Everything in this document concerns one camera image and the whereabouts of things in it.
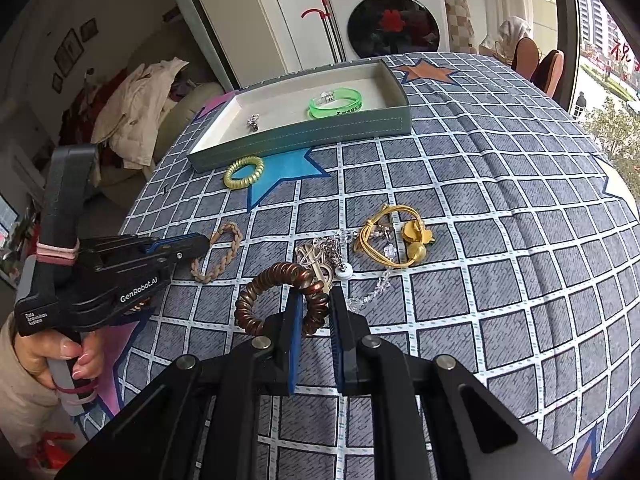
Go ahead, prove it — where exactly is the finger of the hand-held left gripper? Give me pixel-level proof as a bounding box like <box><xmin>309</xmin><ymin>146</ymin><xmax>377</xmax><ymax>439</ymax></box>
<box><xmin>101</xmin><ymin>233</ymin><xmax>211</xmax><ymax>255</ymax></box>
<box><xmin>79</xmin><ymin>244</ymin><xmax>210</xmax><ymax>292</ymax></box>

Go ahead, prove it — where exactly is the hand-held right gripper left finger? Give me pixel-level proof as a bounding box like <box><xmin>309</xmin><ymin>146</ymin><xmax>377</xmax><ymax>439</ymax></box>
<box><xmin>54</xmin><ymin>285</ymin><xmax>306</xmax><ymax>480</ymax></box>

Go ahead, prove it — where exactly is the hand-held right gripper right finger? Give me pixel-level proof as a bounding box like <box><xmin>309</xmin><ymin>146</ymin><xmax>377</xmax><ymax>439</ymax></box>
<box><xmin>328</xmin><ymin>286</ymin><xmax>575</xmax><ymax>480</ymax></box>

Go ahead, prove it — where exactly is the beige braided bracelet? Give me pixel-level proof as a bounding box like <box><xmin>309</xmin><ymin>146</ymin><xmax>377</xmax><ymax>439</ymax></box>
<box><xmin>189</xmin><ymin>222</ymin><xmax>244</xmax><ymax>285</ymax></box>

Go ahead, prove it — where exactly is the brown spiral hair tie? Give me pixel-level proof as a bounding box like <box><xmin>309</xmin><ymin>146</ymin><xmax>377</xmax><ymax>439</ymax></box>
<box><xmin>233</xmin><ymin>262</ymin><xmax>331</xmax><ymax>336</ymax></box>

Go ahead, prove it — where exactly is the clear crystal bead chain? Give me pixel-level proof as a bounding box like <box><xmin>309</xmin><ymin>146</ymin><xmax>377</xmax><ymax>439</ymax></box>
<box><xmin>330</xmin><ymin>229</ymin><xmax>397</xmax><ymax>312</ymax></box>

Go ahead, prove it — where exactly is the silver chain with white charm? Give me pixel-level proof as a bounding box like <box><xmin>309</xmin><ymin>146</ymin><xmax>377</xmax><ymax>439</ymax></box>
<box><xmin>294</xmin><ymin>236</ymin><xmax>355</xmax><ymax>292</ymax></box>

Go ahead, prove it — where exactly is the yellow spiral hair tie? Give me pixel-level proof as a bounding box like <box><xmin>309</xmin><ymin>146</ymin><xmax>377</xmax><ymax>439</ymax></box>
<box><xmin>223</xmin><ymin>155</ymin><xmax>265</xmax><ymax>190</ymax></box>

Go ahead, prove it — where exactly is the yellow cord bracelet with charms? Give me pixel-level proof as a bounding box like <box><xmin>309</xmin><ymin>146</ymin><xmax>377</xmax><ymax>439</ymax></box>
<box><xmin>352</xmin><ymin>203</ymin><xmax>436</xmax><ymax>267</ymax></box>

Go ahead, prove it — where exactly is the grey-green jewelry tray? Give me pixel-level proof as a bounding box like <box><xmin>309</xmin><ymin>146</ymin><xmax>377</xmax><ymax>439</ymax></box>
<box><xmin>186</xmin><ymin>58</ymin><xmax>412</xmax><ymax>174</ymax></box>

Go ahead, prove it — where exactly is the person's left hand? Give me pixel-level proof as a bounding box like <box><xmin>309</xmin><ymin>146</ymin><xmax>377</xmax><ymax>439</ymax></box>
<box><xmin>14</xmin><ymin>331</ymin><xmax>107</xmax><ymax>392</ymax></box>

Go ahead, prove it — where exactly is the beige coat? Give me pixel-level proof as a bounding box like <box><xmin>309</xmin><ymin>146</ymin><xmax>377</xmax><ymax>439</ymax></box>
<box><xmin>90</xmin><ymin>57</ymin><xmax>191</xmax><ymax>172</ymax></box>

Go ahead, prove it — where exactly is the cream sofa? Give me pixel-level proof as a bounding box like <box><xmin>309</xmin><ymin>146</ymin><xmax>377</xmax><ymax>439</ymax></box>
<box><xmin>100</xmin><ymin>80</ymin><xmax>227</xmax><ymax>211</ymax></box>

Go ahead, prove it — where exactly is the red plastic bag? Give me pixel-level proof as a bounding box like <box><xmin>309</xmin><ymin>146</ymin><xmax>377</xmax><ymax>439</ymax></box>
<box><xmin>37</xmin><ymin>432</ymin><xmax>89</xmax><ymax>474</ymax></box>

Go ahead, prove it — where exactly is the white tall cabinet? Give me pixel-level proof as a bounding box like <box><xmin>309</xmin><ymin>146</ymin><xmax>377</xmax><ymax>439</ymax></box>
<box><xmin>181</xmin><ymin>0</ymin><xmax>347</xmax><ymax>90</ymax></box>

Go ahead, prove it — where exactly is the white front-load washing machine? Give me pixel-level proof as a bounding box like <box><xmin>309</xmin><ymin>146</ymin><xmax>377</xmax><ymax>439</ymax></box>
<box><xmin>319</xmin><ymin>0</ymin><xmax>454</xmax><ymax>62</ymax></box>

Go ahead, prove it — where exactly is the brown chair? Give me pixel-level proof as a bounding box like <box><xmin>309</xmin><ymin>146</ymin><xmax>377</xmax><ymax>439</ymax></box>
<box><xmin>510</xmin><ymin>37</ymin><xmax>541</xmax><ymax>81</ymax></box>
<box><xmin>529</xmin><ymin>49</ymin><xmax>565</xmax><ymax>97</ymax></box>

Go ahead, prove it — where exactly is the checkered hanging towel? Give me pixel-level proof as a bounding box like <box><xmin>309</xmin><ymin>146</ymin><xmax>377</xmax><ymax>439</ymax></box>
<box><xmin>442</xmin><ymin>0</ymin><xmax>474</xmax><ymax>54</ymax></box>

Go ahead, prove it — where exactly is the white bag with cloth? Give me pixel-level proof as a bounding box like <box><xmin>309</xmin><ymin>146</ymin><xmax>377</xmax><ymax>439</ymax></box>
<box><xmin>479</xmin><ymin>16</ymin><xmax>532</xmax><ymax>66</ymax></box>

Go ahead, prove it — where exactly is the large dark picture frame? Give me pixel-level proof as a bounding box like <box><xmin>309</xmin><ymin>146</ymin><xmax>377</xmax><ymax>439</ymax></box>
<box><xmin>53</xmin><ymin>28</ymin><xmax>85</xmax><ymax>77</ymax></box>

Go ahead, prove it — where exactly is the green translucent bangle bracelet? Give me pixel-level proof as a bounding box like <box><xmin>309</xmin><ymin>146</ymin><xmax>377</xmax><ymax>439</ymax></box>
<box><xmin>307</xmin><ymin>88</ymin><xmax>363</xmax><ymax>121</ymax></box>

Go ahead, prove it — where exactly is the mop with red handle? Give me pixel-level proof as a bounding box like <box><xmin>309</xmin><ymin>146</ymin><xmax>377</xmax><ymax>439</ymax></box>
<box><xmin>301</xmin><ymin>0</ymin><xmax>347</xmax><ymax>64</ymax></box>

